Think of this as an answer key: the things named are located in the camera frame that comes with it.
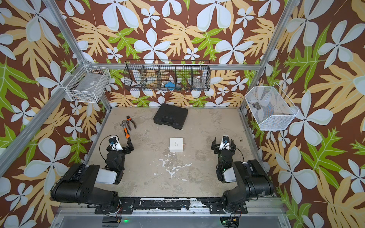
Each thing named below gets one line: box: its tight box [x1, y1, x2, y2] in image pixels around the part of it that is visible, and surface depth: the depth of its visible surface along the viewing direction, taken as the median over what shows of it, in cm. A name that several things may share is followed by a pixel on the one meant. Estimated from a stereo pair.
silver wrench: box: [120, 120, 127, 129], surface depth 110 cm
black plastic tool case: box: [153, 103, 189, 130], surface depth 109 cm
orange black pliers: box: [126, 114, 137, 131], surface depth 113 cm
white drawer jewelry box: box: [169, 137, 184, 152], surface depth 97 cm
